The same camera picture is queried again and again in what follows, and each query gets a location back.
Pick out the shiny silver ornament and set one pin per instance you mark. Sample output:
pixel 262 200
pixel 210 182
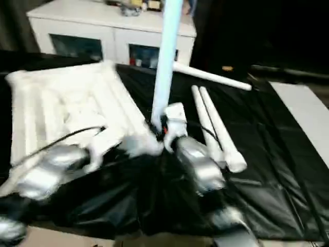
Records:
pixel 131 7

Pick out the white plastic table leg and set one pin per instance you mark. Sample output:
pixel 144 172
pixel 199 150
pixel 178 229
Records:
pixel 203 116
pixel 221 128
pixel 167 62
pixel 216 77

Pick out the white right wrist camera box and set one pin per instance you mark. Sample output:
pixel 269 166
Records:
pixel 176 116

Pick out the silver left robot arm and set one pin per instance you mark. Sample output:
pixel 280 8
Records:
pixel 46 175

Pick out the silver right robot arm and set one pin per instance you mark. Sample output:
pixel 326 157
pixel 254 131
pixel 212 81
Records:
pixel 200 164

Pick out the white plastic table top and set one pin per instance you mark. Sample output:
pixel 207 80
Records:
pixel 67 108

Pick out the grey curtain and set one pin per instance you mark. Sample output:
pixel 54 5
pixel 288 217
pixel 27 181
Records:
pixel 13 20

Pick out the small yellow label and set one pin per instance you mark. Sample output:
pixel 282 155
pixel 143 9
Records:
pixel 227 68

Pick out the white sideboard with glass doors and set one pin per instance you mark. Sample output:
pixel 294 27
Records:
pixel 103 25

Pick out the black mat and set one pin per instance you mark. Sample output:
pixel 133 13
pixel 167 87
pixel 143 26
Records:
pixel 267 154

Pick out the black cabinet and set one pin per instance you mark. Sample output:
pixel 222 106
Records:
pixel 257 31

